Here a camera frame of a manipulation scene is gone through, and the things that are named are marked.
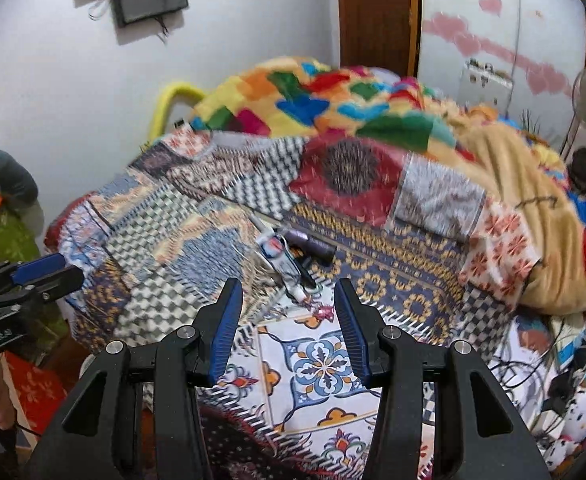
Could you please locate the colourful checked blanket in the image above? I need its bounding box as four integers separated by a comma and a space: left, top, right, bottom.
192, 57, 586, 317

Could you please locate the person's left hand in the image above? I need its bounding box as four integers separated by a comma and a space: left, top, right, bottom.
0, 357, 21, 432

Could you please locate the dark purple tube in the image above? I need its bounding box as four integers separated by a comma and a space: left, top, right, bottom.
283, 227, 334, 267

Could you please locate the white wardrobe with pink stickers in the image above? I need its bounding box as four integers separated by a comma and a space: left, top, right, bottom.
418, 0, 586, 126

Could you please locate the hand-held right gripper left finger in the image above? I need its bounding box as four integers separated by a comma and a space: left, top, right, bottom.
23, 278, 244, 480

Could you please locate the black pen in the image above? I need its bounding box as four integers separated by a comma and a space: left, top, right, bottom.
288, 252, 320, 291

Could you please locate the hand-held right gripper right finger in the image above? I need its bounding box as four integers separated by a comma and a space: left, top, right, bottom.
334, 278, 554, 480

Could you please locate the dark green cloth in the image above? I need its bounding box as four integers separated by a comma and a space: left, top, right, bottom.
0, 149, 40, 206

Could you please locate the red flowered box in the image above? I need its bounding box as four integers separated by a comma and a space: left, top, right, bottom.
0, 351, 70, 453

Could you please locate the yellow plastic hoop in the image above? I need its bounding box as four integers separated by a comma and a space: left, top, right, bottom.
148, 82, 208, 142

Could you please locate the white toothpaste tube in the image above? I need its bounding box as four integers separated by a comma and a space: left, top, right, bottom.
254, 229, 314, 306

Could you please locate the tangle of cables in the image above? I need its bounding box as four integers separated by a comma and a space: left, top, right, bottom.
488, 315, 586, 436

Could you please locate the green patterned bag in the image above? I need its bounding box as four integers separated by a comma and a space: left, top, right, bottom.
0, 202, 68, 356

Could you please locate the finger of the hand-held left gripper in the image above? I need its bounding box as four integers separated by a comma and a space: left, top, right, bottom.
0, 253, 68, 293
0, 265, 85, 322

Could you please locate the brown wooden door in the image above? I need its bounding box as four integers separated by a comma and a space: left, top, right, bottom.
335, 0, 422, 80

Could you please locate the patchwork printed bed sheet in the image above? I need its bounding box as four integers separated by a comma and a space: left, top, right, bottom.
44, 127, 541, 480

